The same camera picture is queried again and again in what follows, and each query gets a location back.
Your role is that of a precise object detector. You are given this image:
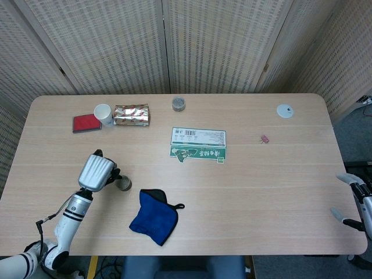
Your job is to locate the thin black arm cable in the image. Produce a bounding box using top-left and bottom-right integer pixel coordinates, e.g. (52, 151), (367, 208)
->
(35, 200), (70, 258)

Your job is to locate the yellow floor strip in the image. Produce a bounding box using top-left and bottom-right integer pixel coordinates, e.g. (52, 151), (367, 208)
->
(87, 255), (99, 279)

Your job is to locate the white paper cup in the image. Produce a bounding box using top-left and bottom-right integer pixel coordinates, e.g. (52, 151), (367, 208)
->
(93, 103), (115, 128)

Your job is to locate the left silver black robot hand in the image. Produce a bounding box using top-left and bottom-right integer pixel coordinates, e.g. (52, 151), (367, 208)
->
(77, 149), (123, 192)

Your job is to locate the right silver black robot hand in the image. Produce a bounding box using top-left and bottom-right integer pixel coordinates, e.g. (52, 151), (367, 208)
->
(330, 173), (372, 242)

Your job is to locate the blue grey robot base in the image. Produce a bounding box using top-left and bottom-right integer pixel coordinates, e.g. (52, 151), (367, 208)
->
(120, 255), (248, 279)

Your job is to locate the gold foil tea package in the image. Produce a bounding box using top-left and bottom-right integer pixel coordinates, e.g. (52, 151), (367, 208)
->
(112, 103), (151, 128)

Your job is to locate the red ink pad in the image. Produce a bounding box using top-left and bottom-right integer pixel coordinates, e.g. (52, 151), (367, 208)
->
(72, 113), (103, 134)

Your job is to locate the small black teapot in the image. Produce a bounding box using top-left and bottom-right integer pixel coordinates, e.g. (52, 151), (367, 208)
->
(100, 174), (123, 189)

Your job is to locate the white round lid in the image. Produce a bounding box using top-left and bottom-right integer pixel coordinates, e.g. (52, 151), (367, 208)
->
(276, 103), (295, 119)

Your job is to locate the black floor cable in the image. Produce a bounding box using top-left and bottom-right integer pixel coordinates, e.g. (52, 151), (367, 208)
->
(98, 257), (124, 276)

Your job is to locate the blue cloth with black trim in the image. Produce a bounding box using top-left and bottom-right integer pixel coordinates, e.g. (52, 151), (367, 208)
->
(128, 188), (185, 247)

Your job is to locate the small dark teacup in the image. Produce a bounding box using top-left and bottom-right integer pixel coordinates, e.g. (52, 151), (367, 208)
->
(115, 176), (133, 192)

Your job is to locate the green white paper package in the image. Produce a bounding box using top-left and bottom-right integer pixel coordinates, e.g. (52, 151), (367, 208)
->
(169, 127), (227, 164)

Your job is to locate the small round clear jar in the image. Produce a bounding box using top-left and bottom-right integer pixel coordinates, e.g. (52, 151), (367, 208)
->
(171, 97), (187, 112)

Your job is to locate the woven wooden folding screen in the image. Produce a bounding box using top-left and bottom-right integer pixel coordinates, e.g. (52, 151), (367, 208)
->
(0, 0), (372, 198)

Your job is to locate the black box beside table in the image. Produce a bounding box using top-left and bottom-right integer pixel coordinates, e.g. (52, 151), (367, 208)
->
(344, 160), (372, 175)

